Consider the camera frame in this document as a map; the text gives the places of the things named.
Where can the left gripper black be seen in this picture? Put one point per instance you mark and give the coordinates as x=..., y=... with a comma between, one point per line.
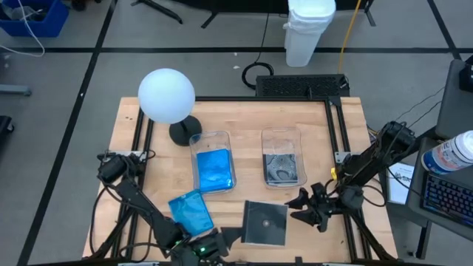
x=201, y=253

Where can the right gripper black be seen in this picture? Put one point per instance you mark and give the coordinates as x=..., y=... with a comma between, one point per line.
x=323, y=205

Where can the clear lids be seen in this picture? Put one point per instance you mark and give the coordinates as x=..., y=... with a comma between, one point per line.
x=265, y=223

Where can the black jewel case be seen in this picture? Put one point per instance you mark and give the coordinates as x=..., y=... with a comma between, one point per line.
x=280, y=170

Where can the clear plastic bin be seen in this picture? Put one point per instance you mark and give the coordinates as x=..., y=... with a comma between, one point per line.
x=282, y=138
x=208, y=138

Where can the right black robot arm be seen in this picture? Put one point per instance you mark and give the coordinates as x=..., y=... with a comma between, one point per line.
x=373, y=159

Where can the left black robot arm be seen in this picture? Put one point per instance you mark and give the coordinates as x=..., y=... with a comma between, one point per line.
x=140, y=201

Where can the white paper sheet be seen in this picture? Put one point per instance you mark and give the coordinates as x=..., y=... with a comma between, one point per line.
x=401, y=184

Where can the black perforated box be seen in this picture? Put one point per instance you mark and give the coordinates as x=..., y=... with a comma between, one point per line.
x=301, y=85

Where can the grey desk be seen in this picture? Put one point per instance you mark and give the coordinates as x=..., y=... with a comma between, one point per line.
x=436, y=222

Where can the black backlit keyboard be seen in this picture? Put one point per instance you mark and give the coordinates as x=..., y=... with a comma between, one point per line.
x=449, y=196

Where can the white globe lamp black base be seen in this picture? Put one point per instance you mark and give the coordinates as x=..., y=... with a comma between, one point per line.
x=166, y=96

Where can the white wipes canister blue label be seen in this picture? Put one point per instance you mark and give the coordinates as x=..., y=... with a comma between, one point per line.
x=449, y=153

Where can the white trash bin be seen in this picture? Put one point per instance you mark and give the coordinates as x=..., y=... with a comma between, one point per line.
x=308, y=33

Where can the grey cart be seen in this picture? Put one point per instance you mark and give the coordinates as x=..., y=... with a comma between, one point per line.
x=452, y=107

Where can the black backdrop stand leg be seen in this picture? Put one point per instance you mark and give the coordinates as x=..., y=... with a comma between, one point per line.
x=159, y=9
x=370, y=13
x=211, y=15

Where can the black device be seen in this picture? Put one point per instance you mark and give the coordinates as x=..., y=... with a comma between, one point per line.
x=467, y=74

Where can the grey metal bar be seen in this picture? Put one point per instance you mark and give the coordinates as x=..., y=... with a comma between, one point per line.
x=15, y=89

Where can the blue storage crate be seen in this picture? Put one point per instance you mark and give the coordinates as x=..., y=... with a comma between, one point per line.
x=33, y=31

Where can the black aluminium table frame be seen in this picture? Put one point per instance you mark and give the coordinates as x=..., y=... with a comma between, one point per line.
x=258, y=99

